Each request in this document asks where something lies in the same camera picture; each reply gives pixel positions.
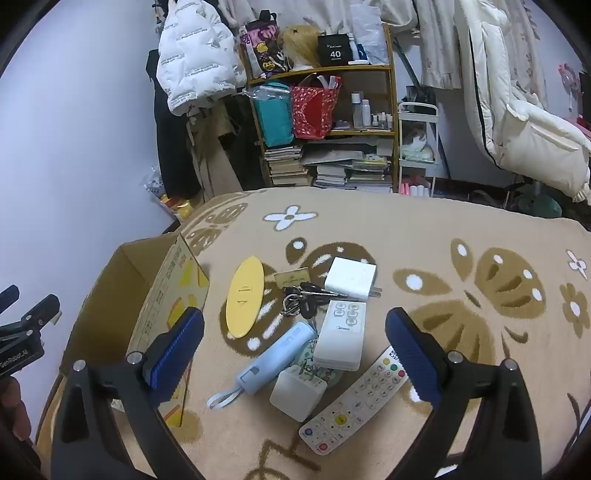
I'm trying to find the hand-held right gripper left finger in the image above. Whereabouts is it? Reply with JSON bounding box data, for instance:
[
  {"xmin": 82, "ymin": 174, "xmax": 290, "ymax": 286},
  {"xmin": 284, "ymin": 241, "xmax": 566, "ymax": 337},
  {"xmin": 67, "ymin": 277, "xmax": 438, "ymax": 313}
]
[{"xmin": 51, "ymin": 305, "xmax": 206, "ymax": 480}]

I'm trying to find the gold rectangular tag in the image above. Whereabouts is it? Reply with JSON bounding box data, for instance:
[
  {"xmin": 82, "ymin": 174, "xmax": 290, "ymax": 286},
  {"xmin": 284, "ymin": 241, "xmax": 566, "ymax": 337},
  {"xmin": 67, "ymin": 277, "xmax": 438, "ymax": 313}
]
[{"xmin": 274, "ymin": 267, "xmax": 310, "ymax": 288}]

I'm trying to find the round green printed coaster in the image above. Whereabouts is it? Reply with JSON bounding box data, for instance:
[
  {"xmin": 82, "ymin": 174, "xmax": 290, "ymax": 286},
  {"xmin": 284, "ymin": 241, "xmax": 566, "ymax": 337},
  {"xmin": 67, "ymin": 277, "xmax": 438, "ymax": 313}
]
[{"xmin": 295, "ymin": 339, "xmax": 345, "ymax": 386}]

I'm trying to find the dark green object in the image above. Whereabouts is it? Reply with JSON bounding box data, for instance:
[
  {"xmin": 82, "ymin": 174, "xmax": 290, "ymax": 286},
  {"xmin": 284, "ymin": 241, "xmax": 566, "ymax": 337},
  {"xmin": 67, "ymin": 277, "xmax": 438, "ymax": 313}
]
[{"xmin": 515, "ymin": 191, "xmax": 564, "ymax": 219}]

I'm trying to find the beige hanging coat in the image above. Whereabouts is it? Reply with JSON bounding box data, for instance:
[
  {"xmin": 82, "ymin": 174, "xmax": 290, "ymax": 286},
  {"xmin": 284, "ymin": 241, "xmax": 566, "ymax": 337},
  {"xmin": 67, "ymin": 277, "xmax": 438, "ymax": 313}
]
[{"xmin": 185, "ymin": 99, "xmax": 245, "ymax": 195}]

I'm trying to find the clear plastic bag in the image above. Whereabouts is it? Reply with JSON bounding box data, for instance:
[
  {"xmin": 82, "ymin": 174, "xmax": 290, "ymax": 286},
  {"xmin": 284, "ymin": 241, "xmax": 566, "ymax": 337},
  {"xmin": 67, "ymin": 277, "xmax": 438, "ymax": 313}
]
[{"xmin": 351, "ymin": 4, "xmax": 386, "ymax": 65}]

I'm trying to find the red patterned bag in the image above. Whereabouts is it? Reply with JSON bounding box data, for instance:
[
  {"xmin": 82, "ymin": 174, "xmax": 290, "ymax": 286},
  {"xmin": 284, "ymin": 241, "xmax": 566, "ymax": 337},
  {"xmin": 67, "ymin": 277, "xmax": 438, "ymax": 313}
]
[{"xmin": 290, "ymin": 74, "xmax": 342, "ymax": 140}]

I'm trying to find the bunch of keys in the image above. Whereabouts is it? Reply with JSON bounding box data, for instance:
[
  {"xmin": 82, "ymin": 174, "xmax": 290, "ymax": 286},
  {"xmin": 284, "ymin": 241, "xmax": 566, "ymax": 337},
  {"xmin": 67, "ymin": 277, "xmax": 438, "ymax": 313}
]
[{"xmin": 281, "ymin": 282, "xmax": 349, "ymax": 319}]

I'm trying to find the black hanging coat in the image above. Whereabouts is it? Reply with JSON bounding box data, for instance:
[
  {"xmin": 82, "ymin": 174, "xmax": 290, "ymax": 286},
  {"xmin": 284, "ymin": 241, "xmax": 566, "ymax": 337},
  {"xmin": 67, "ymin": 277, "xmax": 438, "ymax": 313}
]
[{"xmin": 145, "ymin": 48, "xmax": 204, "ymax": 199}]

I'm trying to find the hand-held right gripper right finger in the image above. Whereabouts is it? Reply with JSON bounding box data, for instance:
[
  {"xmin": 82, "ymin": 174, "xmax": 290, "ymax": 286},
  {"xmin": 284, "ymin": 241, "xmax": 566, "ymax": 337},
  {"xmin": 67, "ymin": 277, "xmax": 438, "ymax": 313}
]
[{"xmin": 385, "ymin": 307, "xmax": 543, "ymax": 480}]

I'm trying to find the white orange plush toy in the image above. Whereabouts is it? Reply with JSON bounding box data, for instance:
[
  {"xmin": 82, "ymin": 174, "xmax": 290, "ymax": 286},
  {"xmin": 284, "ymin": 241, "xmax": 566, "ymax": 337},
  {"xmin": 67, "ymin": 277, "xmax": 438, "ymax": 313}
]
[{"xmin": 402, "ymin": 131, "xmax": 428, "ymax": 153}]

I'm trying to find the white cube charger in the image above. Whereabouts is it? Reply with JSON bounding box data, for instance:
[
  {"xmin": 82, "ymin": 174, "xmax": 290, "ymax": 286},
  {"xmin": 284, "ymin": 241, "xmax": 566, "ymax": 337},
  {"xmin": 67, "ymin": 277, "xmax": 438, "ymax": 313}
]
[{"xmin": 269, "ymin": 364, "xmax": 324, "ymax": 423}]

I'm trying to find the white air conditioner remote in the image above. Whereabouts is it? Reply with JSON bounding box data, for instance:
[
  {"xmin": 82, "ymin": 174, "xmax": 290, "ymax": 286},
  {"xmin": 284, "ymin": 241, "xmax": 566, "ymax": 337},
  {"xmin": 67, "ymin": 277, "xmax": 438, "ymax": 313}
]
[{"xmin": 313, "ymin": 300, "xmax": 368, "ymax": 371}]

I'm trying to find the plastic bag with yellow packets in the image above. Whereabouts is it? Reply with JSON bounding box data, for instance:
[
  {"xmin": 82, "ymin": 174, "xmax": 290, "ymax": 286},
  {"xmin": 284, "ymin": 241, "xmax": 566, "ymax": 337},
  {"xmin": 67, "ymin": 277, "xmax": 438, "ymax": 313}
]
[{"xmin": 144, "ymin": 166, "xmax": 204, "ymax": 220}]

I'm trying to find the green Pochacco card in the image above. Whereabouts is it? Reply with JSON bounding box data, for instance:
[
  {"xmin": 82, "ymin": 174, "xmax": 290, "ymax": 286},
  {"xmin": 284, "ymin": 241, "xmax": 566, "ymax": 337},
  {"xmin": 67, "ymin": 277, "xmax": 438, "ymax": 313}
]
[{"xmin": 225, "ymin": 255, "xmax": 266, "ymax": 339}]

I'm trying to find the brown cardboard box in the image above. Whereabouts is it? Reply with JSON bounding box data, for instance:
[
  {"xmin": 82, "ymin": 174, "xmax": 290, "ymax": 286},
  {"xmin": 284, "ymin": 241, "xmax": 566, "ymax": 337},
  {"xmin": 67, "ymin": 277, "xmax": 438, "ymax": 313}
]
[{"xmin": 34, "ymin": 232, "xmax": 211, "ymax": 462}]

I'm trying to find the pink white ornament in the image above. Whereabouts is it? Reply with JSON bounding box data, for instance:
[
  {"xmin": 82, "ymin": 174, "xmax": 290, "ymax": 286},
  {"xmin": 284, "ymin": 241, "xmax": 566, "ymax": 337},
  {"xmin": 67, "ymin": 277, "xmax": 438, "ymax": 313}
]
[{"xmin": 556, "ymin": 62, "xmax": 591, "ymax": 125}]

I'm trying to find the pile of papers and booklets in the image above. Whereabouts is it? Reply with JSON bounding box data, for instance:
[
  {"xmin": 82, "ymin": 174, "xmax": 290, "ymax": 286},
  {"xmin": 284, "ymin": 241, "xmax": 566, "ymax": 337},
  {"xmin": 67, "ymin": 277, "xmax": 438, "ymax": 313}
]
[{"xmin": 302, "ymin": 150, "xmax": 393, "ymax": 192}]

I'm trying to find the stack of books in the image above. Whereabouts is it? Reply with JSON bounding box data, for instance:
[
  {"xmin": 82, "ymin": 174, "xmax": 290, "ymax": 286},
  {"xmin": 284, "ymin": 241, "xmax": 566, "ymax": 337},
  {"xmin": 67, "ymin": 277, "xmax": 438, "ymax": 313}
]
[{"xmin": 264, "ymin": 144, "xmax": 311, "ymax": 188}]

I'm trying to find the person's left forearm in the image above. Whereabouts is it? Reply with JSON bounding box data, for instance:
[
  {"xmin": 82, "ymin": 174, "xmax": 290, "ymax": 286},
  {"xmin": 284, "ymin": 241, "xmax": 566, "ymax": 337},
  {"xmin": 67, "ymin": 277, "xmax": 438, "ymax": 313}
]
[{"xmin": 0, "ymin": 376, "xmax": 29, "ymax": 444}]

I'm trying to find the blonde wig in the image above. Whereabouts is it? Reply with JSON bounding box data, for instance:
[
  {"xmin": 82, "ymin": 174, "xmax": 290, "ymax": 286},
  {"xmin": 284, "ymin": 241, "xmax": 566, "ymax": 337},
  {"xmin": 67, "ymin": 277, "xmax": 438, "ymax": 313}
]
[{"xmin": 277, "ymin": 25, "xmax": 324, "ymax": 70}]

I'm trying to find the white puffer jacket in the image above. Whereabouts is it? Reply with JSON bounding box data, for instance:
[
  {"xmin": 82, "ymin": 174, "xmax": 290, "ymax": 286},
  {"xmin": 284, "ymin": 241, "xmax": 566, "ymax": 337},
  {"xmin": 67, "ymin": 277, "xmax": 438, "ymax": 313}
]
[{"xmin": 156, "ymin": 0, "xmax": 247, "ymax": 116}]

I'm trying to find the white trolley cart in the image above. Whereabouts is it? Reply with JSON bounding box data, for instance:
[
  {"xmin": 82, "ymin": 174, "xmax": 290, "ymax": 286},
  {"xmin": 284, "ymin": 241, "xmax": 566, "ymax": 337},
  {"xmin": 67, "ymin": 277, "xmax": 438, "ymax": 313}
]
[{"xmin": 397, "ymin": 102, "xmax": 439, "ymax": 195}]

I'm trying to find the white power adapter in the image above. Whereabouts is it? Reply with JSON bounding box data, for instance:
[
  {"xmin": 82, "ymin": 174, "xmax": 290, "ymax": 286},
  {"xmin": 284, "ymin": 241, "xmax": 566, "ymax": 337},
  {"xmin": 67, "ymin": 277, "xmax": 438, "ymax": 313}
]
[{"xmin": 324, "ymin": 257, "xmax": 383, "ymax": 301}]

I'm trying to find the black box with white print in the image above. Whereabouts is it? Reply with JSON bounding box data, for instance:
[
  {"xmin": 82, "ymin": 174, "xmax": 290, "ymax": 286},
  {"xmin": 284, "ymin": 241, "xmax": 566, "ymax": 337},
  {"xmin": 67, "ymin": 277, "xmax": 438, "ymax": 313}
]
[{"xmin": 317, "ymin": 33, "xmax": 352, "ymax": 66}]

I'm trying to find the light blue power bank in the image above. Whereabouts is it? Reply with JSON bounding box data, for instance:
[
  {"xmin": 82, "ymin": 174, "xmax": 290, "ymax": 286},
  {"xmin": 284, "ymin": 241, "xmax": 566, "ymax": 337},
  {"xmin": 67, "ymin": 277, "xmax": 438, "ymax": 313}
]
[{"xmin": 206, "ymin": 320, "xmax": 318, "ymax": 411}]

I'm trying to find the teal bag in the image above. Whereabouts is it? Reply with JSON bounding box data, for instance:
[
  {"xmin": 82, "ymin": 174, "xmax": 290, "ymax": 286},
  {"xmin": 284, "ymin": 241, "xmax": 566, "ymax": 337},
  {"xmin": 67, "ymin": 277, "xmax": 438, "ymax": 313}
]
[{"xmin": 252, "ymin": 82, "xmax": 295, "ymax": 148}]

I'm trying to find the row of cosmetic bottles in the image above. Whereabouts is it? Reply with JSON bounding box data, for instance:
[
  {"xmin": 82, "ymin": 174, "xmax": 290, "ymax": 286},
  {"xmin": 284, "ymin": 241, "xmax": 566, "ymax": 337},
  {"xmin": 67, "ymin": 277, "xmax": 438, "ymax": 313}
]
[{"xmin": 351, "ymin": 91, "xmax": 394, "ymax": 130}]

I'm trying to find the white remote with coloured buttons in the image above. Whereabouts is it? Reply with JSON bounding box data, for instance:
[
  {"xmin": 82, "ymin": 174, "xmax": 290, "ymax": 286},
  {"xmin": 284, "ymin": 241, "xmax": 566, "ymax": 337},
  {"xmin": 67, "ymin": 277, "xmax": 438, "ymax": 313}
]
[{"xmin": 298, "ymin": 346, "xmax": 409, "ymax": 457}]

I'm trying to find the wooden shelf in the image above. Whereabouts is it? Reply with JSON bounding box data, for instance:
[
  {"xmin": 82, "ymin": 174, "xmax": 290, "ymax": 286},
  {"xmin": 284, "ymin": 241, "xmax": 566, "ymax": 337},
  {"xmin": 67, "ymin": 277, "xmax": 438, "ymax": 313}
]
[{"xmin": 238, "ymin": 23, "xmax": 400, "ymax": 192}]

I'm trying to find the purple printed bag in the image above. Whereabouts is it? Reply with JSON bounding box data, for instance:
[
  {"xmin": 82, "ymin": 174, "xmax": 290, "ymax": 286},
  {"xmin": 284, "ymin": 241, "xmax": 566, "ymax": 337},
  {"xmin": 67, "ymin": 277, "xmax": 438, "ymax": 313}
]
[{"xmin": 239, "ymin": 11, "xmax": 289, "ymax": 79}]

